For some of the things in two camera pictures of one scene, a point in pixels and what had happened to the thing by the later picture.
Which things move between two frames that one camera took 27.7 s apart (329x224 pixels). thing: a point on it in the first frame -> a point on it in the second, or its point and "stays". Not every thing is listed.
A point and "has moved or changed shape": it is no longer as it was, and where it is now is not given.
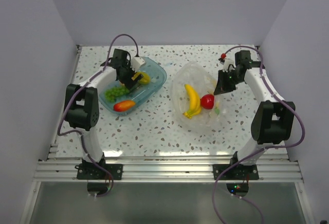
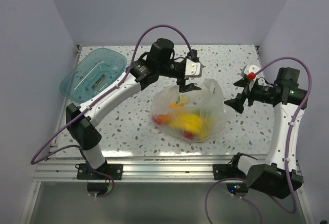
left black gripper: [128, 82] -> [183, 88]
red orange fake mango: [123, 105] -> [161, 118]
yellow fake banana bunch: [195, 102] -> [192, 122]
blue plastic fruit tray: [138, 95] has moved or changed shape
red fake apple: [207, 101] -> [188, 134]
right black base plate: [236, 171] stays
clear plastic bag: [194, 107] has moved or changed shape
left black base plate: [93, 171] stays
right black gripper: [222, 87] -> [237, 103]
